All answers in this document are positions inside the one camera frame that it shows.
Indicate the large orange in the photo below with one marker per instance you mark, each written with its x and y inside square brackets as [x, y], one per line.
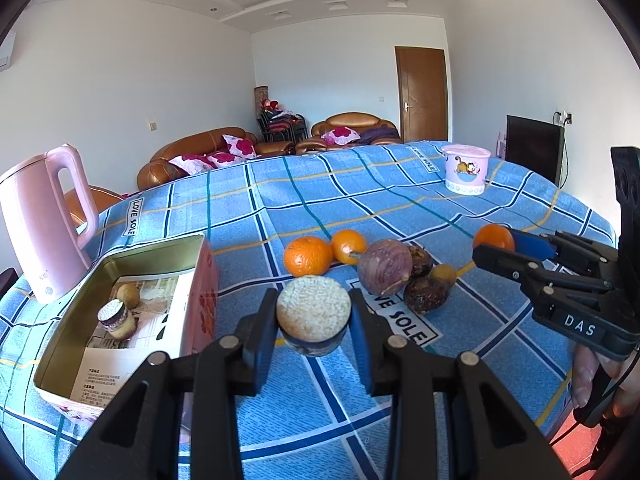
[307, 256]

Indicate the tall patterned vase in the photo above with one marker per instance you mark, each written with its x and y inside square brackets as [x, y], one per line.
[261, 95]

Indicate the person's right hand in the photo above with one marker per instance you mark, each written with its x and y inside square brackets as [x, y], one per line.
[585, 375]

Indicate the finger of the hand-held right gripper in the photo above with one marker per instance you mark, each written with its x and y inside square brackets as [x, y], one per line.
[532, 245]
[505, 262]

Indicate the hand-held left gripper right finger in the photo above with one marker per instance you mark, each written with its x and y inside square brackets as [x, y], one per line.
[361, 340]

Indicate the purple blanket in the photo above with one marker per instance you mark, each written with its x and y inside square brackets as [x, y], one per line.
[380, 136]

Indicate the white wall socket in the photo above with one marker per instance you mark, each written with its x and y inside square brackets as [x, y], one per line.
[566, 117]

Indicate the pink cartoon-print bucket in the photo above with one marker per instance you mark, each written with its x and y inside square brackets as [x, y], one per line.
[465, 170]

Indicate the long brown leather sofa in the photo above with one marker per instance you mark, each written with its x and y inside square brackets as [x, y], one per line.
[200, 142]

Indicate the cardboard box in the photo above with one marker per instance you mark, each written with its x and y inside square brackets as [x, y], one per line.
[201, 300]

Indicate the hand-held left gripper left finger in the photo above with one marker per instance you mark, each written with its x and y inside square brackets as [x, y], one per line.
[265, 322]

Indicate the black monitor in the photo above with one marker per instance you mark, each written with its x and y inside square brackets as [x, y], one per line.
[532, 149]

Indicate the printed paper leaflet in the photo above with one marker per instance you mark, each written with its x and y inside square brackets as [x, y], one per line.
[125, 370]

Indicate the small orange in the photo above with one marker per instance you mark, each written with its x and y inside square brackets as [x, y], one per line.
[492, 236]
[347, 245]

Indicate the purple turnip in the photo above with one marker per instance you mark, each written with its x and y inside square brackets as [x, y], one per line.
[384, 267]

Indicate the brown leather armchair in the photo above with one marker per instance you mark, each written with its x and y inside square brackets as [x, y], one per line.
[350, 121]

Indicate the brown leather seat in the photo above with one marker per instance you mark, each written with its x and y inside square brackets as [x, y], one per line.
[107, 200]

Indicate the white red floral pillow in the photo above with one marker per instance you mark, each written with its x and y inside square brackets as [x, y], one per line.
[241, 145]
[192, 164]
[227, 159]
[341, 135]

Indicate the stacked black chairs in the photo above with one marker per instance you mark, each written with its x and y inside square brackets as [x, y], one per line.
[282, 127]

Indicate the taro piece in box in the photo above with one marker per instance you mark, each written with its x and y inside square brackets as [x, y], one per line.
[117, 320]

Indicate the white air conditioner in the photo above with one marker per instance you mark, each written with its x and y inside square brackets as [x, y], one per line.
[6, 52]

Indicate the pink electric kettle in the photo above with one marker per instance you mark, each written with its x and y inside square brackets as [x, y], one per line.
[35, 220]

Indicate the brown wooden door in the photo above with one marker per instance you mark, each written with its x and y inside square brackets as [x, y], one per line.
[420, 95]

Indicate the blue plaid bedsheet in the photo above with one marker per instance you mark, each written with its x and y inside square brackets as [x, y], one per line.
[350, 190]

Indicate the small yellowish-brown fruit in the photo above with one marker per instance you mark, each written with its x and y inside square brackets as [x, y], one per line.
[130, 295]
[444, 274]

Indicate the cut taro piece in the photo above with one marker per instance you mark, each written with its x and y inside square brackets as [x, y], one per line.
[312, 305]

